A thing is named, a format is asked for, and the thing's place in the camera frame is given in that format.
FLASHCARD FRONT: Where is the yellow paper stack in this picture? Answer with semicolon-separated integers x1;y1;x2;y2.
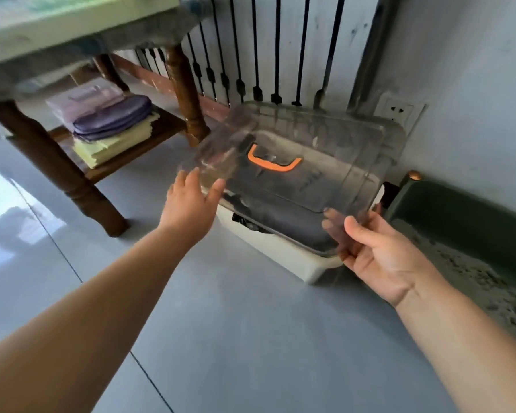
72;111;161;170

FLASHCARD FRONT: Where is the green cat litter box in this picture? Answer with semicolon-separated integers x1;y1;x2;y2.
383;170;516;351

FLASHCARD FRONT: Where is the person's right forearm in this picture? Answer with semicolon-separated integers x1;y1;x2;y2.
395;274;516;413

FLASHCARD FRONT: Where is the wooden table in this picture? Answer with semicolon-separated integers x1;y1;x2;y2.
0;13;211;238

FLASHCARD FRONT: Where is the black stair railing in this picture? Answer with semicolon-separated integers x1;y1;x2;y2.
134;0;349;109

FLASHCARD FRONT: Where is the white storage box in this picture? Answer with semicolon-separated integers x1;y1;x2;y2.
217;185;385;285

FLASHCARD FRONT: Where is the purple zip pouch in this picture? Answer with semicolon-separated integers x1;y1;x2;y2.
72;94;153;141

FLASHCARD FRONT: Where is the person's right hand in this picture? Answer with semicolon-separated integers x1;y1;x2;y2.
322;204;431;308

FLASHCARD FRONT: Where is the pale green tablecloth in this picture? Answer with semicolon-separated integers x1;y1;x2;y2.
0;0;181;65

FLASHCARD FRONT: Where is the person's left forearm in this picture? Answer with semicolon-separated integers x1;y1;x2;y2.
0;226;198;413

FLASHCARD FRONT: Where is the pink clear folder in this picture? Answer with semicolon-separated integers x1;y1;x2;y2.
46;78;126;123

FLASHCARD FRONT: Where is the white wall socket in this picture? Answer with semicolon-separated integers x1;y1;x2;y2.
374;92;426;127

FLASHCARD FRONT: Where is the orange lid handle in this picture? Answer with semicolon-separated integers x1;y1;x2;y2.
247;143;303;172

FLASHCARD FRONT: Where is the person's left hand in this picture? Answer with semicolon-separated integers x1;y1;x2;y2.
158;167;227;246

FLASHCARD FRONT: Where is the clear plastic box lid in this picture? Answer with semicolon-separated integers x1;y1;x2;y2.
195;101;407;257

